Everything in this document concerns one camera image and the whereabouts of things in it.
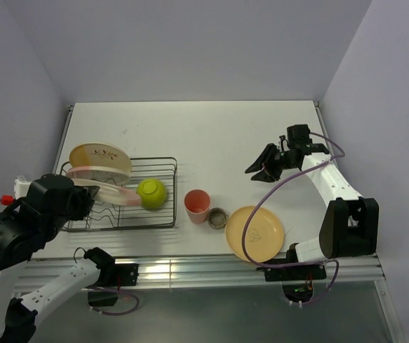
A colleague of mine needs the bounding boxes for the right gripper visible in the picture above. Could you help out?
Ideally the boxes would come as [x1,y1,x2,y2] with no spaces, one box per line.
[245,143,297,183]

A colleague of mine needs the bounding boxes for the pink cream plate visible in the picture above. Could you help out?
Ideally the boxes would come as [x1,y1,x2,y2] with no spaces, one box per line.
[66,166,129,186]
[72,179,142,207]

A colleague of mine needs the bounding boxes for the yellow cream leaf plate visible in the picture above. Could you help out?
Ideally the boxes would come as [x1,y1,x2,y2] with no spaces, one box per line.
[69,142,132,174]

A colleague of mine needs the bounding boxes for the plain yellow bear plate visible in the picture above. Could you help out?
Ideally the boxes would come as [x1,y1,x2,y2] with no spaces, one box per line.
[225,206,285,262]

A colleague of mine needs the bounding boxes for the lime green bowl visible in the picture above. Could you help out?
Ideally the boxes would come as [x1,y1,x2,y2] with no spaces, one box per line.
[136,178,167,209]

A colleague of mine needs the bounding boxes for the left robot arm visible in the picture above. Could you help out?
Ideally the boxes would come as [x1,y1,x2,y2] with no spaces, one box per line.
[0,174,115,342]

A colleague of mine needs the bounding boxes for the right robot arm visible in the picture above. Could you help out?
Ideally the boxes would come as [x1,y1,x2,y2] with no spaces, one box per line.
[245,124,379,279]

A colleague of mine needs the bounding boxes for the small speckled ceramic cup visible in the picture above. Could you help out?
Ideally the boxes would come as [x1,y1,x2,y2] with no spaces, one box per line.
[207,207,228,229]

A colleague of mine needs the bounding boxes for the pink plastic cup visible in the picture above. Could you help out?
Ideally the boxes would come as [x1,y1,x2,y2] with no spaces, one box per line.
[184,189,211,224]

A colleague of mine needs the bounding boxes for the black wire dish rack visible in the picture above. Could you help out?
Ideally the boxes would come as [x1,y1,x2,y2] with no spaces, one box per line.
[62,156,177,232]

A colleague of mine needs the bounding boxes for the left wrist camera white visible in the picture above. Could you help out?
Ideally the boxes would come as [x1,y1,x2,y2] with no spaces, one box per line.
[14,175,31,199]

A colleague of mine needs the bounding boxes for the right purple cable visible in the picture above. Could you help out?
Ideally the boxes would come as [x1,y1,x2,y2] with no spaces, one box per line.
[242,131,347,307]

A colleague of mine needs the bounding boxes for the aluminium table edge rail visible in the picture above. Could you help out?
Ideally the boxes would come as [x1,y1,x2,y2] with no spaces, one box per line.
[14,254,385,293]

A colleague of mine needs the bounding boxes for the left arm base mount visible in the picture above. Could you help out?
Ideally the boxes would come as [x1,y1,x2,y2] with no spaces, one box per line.
[87,263,139,308]

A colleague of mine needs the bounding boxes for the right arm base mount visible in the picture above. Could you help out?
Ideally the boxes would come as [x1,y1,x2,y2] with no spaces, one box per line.
[257,264,327,307]

